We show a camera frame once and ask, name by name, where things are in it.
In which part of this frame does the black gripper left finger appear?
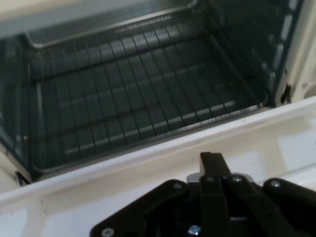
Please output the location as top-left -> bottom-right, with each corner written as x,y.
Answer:
89,151 -> 232,237

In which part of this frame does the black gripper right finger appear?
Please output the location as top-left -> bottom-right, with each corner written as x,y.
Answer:
223,172 -> 316,237

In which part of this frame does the cream toaster oven body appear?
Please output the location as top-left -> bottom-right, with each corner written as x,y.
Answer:
0,0 -> 316,196

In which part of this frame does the oven door with silver handle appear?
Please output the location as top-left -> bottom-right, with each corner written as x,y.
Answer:
0,95 -> 316,237

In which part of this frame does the metal wire oven rack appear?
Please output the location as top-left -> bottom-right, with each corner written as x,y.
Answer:
24,12 -> 262,168

